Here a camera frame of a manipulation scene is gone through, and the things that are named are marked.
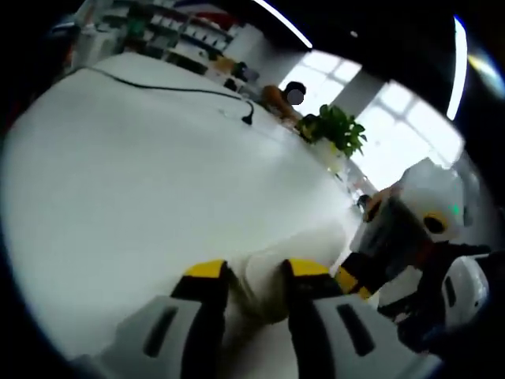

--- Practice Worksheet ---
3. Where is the green leafy potted plant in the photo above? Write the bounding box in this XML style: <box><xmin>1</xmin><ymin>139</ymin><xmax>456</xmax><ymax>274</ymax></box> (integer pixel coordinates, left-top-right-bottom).
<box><xmin>295</xmin><ymin>103</ymin><xmax>368</xmax><ymax>159</ymax></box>

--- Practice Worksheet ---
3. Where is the white storage shelving unit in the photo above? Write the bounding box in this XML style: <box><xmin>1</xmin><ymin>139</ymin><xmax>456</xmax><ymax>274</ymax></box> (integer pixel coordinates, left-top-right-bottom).
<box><xmin>78</xmin><ymin>0</ymin><xmax>246</xmax><ymax>77</ymax></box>

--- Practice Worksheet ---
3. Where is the black power cable with plug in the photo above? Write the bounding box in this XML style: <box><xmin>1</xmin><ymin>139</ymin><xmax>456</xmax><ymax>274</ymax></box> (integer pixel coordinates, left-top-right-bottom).
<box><xmin>84</xmin><ymin>66</ymin><xmax>256</xmax><ymax>127</ymax></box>

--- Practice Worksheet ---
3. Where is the white plant pot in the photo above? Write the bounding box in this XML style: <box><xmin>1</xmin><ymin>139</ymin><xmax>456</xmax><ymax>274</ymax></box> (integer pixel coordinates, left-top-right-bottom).
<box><xmin>315</xmin><ymin>139</ymin><xmax>350</xmax><ymax>173</ymax></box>

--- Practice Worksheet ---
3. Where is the white ceiling light strip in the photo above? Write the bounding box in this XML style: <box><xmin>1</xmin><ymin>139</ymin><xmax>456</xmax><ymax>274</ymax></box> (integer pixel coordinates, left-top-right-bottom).
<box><xmin>251</xmin><ymin>0</ymin><xmax>313</xmax><ymax>49</ymax></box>
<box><xmin>447</xmin><ymin>14</ymin><xmax>469</xmax><ymax>121</ymax></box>

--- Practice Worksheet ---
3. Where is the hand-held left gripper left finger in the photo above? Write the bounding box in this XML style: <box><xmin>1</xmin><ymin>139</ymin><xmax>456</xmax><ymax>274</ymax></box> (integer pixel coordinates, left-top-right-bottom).
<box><xmin>77</xmin><ymin>259</ymin><xmax>230</xmax><ymax>379</ymax></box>

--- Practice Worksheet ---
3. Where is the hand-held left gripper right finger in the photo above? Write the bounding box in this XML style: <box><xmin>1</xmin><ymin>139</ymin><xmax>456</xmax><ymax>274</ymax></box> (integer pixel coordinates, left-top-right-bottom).
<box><xmin>281</xmin><ymin>258</ymin><xmax>443</xmax><ymax>379</ymax></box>

